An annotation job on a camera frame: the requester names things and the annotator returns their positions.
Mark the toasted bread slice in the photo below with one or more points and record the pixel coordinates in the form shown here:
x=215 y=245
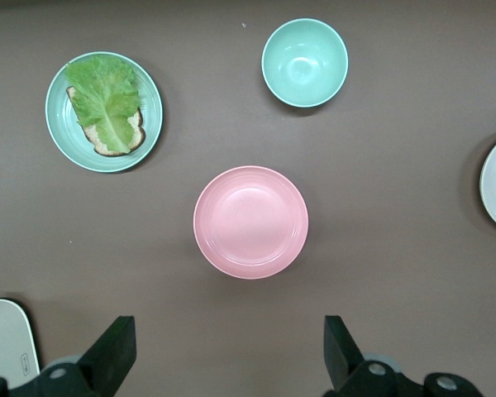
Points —
x=92 y=134

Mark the green plate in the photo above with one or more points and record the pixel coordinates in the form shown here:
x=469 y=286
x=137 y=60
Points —
x=60 y=116

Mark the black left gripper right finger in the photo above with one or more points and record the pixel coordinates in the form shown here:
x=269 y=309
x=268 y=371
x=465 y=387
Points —
x=347 y=372

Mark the pale cutting board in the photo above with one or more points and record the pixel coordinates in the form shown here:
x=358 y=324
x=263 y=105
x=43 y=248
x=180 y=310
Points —
x=4 y=339

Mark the green bowl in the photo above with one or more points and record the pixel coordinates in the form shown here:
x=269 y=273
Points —
x=303 y=62

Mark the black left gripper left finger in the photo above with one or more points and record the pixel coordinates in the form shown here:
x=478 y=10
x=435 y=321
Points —
x=107 y=364

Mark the pink shallow plate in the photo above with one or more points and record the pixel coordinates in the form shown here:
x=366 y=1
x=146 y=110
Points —
x=250 y=223

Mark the green lettuce leaf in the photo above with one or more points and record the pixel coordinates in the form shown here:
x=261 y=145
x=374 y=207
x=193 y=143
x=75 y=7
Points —
x=103 y=95

